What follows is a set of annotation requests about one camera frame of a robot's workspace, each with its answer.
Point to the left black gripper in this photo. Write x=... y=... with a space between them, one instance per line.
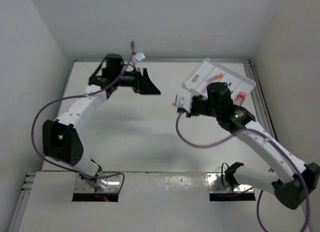
x=141 y=84

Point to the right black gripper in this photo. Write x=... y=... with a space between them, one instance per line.
x=188 y=114

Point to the orange capped clear tube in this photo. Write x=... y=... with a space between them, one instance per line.
x=216 y=77

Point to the pink capped clear tube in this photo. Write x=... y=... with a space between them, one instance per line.
x=240 y=98

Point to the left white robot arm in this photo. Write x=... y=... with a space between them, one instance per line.
x=60 y=138

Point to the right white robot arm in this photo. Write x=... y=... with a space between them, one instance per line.
x=292 y=179

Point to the white divided tray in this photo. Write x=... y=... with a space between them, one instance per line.
x=209 y=69

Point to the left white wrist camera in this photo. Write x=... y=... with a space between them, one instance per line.
x=138 y=57

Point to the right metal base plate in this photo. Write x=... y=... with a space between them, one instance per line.
x=216 y=186

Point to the metal base plate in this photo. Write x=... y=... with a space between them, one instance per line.
x=108 y=183
x=216 y=186

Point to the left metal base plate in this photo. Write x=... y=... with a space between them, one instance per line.
x=108 y=183

